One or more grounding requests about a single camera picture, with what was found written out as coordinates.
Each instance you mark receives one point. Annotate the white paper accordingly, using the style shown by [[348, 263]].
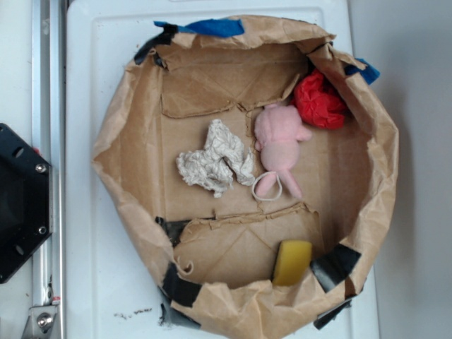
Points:
[[222, 159]]

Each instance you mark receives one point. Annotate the crumpled red paper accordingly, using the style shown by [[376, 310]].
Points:
[[318, 102]]

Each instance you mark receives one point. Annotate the white rubber band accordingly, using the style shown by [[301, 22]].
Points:
[[259, 178]]

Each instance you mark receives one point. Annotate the pink plush toy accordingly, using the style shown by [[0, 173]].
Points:
[[279, 130]]

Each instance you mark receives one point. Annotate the brown paper bag container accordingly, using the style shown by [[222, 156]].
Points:
[[213, 258]]

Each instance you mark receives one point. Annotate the yellow sponge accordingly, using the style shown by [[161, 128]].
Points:
[[294, 257]]

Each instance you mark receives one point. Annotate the aluminium frame rail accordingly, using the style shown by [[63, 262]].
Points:
[[48, 136]]

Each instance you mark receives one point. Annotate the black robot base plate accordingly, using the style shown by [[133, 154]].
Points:
[[25, 202]]

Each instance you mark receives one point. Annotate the metal corner bracket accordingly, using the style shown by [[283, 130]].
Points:
[[40, 322]]

